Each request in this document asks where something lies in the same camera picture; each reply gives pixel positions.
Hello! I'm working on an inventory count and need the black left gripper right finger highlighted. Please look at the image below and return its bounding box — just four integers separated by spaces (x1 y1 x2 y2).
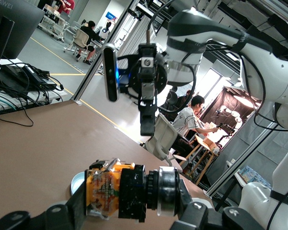
171 178 268 230

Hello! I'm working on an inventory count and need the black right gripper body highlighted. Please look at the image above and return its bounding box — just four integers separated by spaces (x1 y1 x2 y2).
127 43 170 111

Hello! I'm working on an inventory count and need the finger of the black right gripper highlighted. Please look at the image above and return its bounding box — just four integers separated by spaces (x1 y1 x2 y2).
139 103 157 138

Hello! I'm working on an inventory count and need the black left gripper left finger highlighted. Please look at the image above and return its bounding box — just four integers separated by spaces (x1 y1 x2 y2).
0 184 89 230

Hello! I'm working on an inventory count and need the orange and black switch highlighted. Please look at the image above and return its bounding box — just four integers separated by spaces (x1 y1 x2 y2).
84 157 180 223

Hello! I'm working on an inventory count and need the white office chair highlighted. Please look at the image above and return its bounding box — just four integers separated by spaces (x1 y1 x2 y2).
144 112 186 173

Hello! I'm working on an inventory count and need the light blue round plate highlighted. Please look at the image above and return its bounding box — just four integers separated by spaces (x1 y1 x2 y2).
70 171 87 195

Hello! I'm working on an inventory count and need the seated person in patterned shirt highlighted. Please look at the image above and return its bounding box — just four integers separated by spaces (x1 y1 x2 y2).
169 95 222 159

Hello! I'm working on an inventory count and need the open cardboard box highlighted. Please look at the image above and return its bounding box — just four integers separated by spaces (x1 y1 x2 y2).
194 133 220 155

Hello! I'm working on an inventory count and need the seated person in black shirt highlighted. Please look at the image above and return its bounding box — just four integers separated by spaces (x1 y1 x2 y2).
75 21 99 65

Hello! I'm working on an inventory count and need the beige mesh office chair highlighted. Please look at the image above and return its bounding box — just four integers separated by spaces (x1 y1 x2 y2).
63 28 97 59

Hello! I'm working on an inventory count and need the person in red shirt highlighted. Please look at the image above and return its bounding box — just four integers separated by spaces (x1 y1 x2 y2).
55 0 76 14

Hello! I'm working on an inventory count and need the black power adapter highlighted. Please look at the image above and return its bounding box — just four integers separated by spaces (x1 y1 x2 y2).
22 65 58 91

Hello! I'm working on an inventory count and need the black Huawei monitor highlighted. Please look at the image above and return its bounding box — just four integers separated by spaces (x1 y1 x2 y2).
0 0 47 82

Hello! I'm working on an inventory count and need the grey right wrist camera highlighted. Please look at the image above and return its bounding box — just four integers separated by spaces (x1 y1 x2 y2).
102 43 120 103

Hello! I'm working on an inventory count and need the diagonal aluminium frame beam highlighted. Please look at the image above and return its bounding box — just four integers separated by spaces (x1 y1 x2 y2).
71 0 147 106

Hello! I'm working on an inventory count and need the blue wall sign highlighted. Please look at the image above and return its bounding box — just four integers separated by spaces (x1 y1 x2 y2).
105 11 118 22

